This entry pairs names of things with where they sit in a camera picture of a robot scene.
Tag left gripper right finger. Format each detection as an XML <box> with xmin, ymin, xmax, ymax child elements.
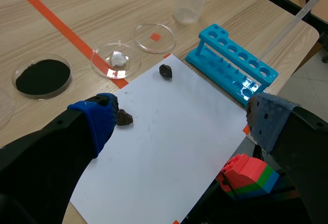
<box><xmin>245</xmin><ymin>92</ymin><xmax>328</xmax><ymax>224</ymax></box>

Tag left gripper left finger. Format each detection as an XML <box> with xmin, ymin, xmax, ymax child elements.
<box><xmin>0</xmin><ymin>92</ymin><xmax>120</xmax><ymax>224</ymax></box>

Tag clear dropper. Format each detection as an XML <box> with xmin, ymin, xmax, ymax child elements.
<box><xmin>258</xmin><ymin>0</ymin><xmax>328</xmax><ymax>62</ymax></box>

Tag red green blue brick block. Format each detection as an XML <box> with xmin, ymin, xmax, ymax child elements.
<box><xmin>216</xmin><ymin>153</ymin><xmax>280</xmax><ymax>200</ymax></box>

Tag glass dish with black powder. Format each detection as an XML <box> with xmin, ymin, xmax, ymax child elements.
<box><xmin>11</xmin><ymin>54</ymin><xmax>72</xmax><ymax>100</ymax></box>

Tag small dark stone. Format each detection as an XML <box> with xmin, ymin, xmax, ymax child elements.
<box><xmin>116</xmin><ymin>109</ymin><xmax>134</xmax><ymax>127</ymax></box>
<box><xmin>158</xmin><ymin>64</ymin><xmax>173</xmax><ymax>80</ymax></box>

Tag turquoise rack with round holes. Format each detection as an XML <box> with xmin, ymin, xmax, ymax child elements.
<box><xmin>184</xmin><ymin>23</ymin><xmax>279</xmax><ymax>108</ymax></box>

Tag white sheet of paper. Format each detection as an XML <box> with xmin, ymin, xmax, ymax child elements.
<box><xmin>69</xmin><ymin>53</ymin><xmax>250</xmax><ymax>224</ymax></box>

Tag white lump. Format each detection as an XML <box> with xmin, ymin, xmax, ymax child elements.
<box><xmin>110</xmin><ymin>51</ymin><xmax>129</xmax><ymax>68</ymax></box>

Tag empty clear glass dish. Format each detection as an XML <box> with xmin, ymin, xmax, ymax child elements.
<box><xmin>132</xmin><ymin>23</ymin><xmax>177</xmax><ymax>54</ymax></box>

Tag clear plastic beaker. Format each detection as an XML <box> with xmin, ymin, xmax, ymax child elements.
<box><xmin>172</xmin><ymin>0</ymin><xmax>215</xmax><ymax>25</ymax></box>

